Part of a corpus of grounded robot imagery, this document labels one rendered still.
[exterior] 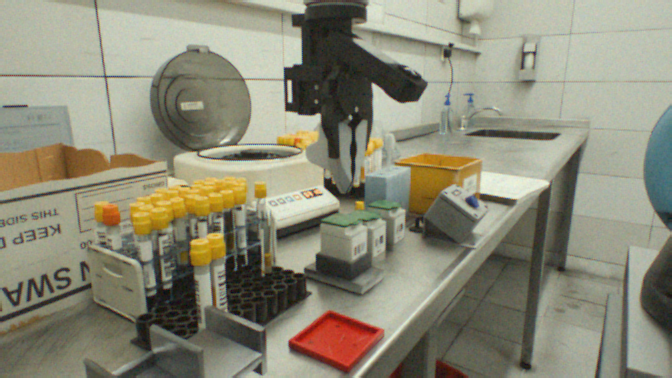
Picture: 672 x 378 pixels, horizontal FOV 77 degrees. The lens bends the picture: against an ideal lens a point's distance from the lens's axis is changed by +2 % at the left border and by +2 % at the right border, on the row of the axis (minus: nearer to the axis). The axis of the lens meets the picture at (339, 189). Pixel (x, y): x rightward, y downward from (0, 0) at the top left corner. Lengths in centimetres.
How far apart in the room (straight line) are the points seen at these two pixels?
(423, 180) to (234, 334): 53
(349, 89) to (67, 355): 38
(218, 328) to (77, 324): 20
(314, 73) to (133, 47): 56
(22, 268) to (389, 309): 39
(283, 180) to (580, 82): 230
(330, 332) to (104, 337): 23
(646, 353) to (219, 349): 34
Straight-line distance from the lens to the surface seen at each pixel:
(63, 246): 56
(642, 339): 45
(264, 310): 47
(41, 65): 91
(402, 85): 45
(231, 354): 37
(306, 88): 50
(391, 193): 71
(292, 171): 76
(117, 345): 49
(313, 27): 52
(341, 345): 43
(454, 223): 68
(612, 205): 291
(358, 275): 54
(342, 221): 52
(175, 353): 34
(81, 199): 55
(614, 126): 284
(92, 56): 95
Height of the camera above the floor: 112
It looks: 14 degrees down
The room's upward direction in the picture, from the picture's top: straight up
